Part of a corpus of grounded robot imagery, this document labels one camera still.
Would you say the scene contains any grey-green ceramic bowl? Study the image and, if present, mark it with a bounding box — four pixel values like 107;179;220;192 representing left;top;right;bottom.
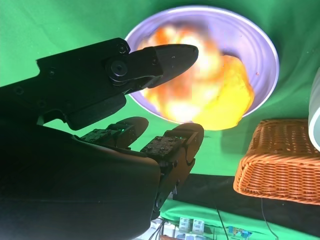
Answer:
307;72;320;153

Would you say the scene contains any orange round bread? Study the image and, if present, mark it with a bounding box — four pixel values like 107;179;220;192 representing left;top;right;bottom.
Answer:
192;54;256;131

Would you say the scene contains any pale lavender plate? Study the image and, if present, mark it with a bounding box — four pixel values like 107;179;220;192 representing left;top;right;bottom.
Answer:
123;5;280;131

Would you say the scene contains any white orange striped bread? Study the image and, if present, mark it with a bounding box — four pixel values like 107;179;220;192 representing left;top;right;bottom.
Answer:
138;24;226;123

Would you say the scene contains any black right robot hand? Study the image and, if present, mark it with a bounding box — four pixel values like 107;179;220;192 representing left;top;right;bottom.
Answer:
0;37;205;240

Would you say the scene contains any green tablecloth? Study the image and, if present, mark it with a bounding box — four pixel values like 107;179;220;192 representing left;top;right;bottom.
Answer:
0;0;320;176

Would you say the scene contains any white printed box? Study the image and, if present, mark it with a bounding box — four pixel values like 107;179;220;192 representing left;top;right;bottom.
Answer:
178;217;191;233
192;217;205;234

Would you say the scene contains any green cloth background table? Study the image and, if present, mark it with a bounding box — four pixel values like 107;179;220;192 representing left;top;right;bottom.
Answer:
149;199;320;240

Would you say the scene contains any orange wicker basket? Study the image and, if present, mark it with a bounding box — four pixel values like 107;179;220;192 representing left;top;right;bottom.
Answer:
232;118;320;206

